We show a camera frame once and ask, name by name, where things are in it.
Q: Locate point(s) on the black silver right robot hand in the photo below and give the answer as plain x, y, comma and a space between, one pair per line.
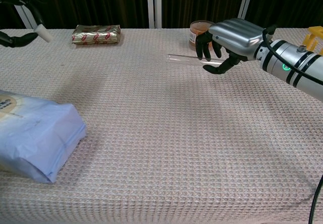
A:
237, 37

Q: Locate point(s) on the small white stopper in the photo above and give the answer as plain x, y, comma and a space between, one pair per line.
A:
44, 33

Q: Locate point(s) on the clear glass tube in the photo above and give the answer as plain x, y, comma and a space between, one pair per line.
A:
184, 58

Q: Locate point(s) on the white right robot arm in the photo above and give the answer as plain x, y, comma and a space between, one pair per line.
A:
305, 65

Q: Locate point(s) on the yellow object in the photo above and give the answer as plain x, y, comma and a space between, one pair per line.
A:
314, 38

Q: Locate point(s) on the clear jar of rubber bands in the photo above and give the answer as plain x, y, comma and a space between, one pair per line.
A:
195, 36

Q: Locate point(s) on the gold foil snack packet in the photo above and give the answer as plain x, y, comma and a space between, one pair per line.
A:
96, 34

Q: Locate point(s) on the beige waffle-weave tablecloth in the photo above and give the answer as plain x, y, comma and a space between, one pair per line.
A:
161, 138

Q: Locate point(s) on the blue tissue pack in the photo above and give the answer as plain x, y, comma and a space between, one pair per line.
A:
32, 135

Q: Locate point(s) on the white partition frame post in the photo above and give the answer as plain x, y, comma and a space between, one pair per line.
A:
244, 2
154, 4
26, 14

